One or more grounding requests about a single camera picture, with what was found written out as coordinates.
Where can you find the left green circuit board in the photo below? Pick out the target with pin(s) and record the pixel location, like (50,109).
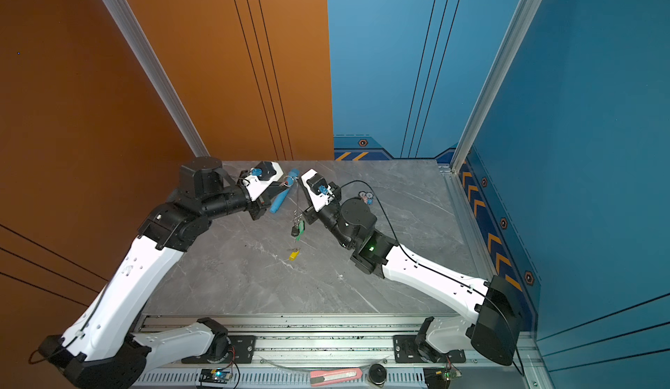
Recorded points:
(216,377)

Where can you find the aluminium corner post left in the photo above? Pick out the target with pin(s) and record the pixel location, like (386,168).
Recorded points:
(137,40)

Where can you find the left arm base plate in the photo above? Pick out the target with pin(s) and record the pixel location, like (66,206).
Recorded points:
(237,349)

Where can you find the aluminium corner post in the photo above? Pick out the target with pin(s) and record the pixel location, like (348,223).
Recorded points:
(137,40)
(515,34)

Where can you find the black round knob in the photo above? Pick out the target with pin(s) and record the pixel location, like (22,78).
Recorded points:
(377,375)

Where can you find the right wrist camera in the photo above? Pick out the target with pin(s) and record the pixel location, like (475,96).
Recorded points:
(314,185)

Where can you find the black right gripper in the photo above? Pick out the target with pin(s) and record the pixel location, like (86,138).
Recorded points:
(314,215)

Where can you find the right green circuit board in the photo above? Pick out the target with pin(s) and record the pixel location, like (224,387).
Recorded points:
(440,378)

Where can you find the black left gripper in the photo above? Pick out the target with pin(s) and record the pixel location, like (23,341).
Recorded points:
(262,201)

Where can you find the green tagged key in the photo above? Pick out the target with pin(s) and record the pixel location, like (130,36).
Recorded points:
(297,229)

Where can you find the aluminium corner post right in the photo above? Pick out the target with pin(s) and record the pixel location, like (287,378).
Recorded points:
(515,34)

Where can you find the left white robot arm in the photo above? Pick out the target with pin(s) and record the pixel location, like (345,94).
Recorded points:
(99,350)

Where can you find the light blue plastic tube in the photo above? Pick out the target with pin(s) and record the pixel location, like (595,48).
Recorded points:
(287,184)

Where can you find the red utility knife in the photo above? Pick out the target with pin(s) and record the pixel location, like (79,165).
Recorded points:
(325,378)

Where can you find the keyring with coloured keys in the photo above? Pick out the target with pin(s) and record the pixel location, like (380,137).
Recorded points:
(298,212)

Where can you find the yellow tagged key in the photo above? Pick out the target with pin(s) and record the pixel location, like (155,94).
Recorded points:
(293,256)

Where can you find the small colourful toy figure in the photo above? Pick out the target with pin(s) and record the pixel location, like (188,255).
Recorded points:
(366,197)

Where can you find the green circuit board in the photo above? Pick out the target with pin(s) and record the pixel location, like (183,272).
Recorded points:
(216,377)
(440,378)

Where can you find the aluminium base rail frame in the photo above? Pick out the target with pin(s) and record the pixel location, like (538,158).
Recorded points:
(289,347)

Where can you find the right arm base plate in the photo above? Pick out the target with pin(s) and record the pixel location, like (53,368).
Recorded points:
(407,350)

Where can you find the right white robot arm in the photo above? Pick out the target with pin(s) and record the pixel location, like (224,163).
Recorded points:
(490,312)

